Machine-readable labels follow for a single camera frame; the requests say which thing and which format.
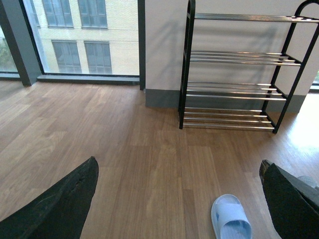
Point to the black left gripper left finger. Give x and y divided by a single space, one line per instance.
58 213

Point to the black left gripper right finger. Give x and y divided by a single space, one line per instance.
293 205

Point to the black metal shoe rack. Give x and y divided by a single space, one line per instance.
252 106

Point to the light blue slipper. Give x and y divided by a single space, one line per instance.
308 180
229 219

